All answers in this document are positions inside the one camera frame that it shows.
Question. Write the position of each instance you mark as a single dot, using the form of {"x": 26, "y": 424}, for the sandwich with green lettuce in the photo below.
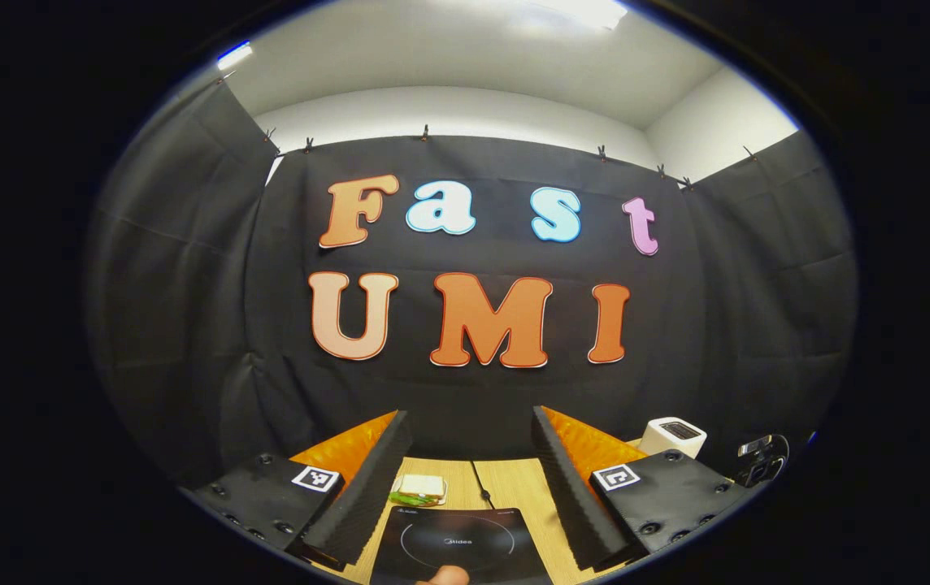
{"x": 420, "y": 486}

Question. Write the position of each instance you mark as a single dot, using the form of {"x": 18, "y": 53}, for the row of black cloth clips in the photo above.
{"x": 425, "y": 133}

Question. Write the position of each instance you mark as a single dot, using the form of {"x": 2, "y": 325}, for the white toaster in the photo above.
{"x": 664, "y": 443}

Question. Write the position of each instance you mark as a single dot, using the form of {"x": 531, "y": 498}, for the black backdrop cloth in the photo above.
{"x": 449, "y": 398}

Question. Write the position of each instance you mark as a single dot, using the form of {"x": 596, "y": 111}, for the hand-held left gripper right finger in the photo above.
{"x": 575, "y": 496}

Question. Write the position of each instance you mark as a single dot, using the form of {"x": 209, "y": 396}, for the ceiling light panel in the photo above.
{"x": 234, "y": 55}

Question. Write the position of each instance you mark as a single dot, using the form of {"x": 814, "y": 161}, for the black induction cooktop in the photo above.
{"x": 506, "y": 552}

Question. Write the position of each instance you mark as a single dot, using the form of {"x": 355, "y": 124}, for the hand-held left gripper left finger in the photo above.
{"x": 367, "y": 496}

